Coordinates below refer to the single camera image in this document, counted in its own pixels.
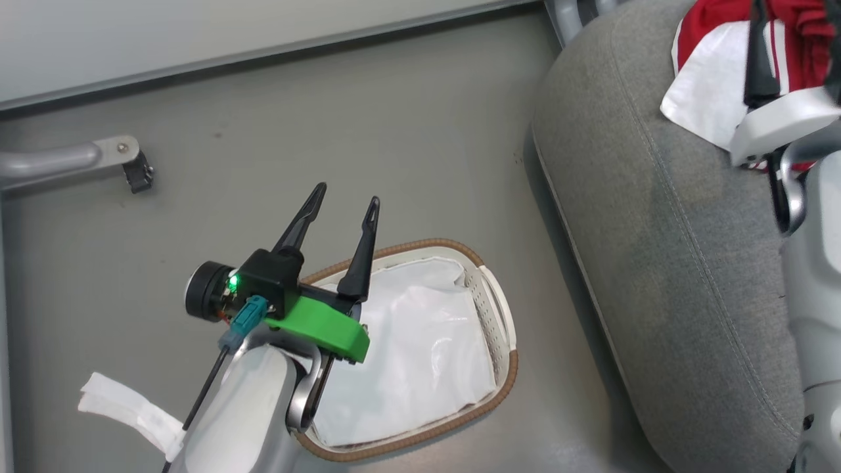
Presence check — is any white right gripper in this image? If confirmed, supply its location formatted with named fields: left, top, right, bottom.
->
left=729, top=0, right=841, bottom=169

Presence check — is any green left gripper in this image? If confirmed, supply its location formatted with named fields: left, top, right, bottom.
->
left=265, top=183, right=381, bottom=364

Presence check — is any red and white garment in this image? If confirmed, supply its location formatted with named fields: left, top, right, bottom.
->
left=660, top=0, right=841, bottom=173

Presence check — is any grey fabric sofa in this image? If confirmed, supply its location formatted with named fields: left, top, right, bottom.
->
left=530, top=0, right=841, bottom=473

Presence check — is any white basket liner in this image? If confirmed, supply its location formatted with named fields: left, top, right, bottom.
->
left=307, top=257, right=499, bottom=449

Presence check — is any white wicker-rimmed laundry basket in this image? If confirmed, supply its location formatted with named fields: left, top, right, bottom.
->
left=292, top=238, right=520, bottom=463

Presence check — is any black caster wheel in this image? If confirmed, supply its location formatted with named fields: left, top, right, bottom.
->
left=122, top=152, right=156, bottom=195

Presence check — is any grey partition foot bar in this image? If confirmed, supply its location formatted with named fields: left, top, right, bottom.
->
left=0, top=135, right=141, bottom=192

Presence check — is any teal left camera connector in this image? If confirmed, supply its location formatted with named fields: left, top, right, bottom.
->
left=218, top=295, right=271, bottom=349

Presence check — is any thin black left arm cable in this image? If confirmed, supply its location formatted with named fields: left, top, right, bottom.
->
left=160, top=344, right=232, bottom=473

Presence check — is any white strap on left arm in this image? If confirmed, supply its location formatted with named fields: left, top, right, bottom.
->
left=77, top=372, right=187, bottom=463

